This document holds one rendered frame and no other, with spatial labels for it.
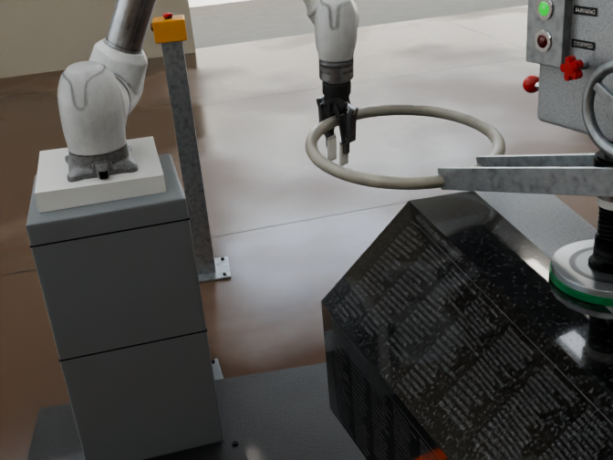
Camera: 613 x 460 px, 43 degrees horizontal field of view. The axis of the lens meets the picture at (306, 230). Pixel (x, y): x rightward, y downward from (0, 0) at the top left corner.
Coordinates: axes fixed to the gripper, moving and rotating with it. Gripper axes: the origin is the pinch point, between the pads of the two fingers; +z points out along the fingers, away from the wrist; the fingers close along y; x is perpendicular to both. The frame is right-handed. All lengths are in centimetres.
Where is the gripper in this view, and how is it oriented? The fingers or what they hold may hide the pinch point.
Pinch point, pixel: (337, 151)
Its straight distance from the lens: 211.4
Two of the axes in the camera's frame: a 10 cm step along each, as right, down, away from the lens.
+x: 7.2, -3.7, 5.9
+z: 0.4, 8.7, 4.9
